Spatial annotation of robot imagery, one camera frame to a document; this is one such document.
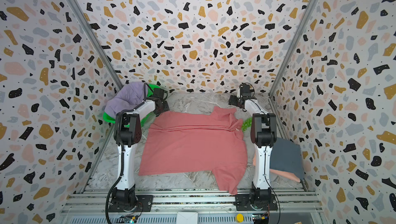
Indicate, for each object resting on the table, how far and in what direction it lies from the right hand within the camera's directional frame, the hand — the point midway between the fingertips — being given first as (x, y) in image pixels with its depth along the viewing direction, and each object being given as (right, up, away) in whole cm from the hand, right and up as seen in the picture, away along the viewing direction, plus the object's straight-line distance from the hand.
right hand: (232, 96), depth 107 cm
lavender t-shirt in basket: (-76, -1, +6) cm, 76 cm away
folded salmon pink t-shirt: (+22, -42, -26) cm, 54 cm away
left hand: (-47, -6, +2) cm, 48 cm away
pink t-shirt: (-18, -29, -12) cm, 36 cm away
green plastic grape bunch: (+9, -19, -6) cm, 22 cm away
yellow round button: (-3, -55, -41) cm, 69 cm away
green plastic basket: (-53, +4, -9) cm, 54 cm away
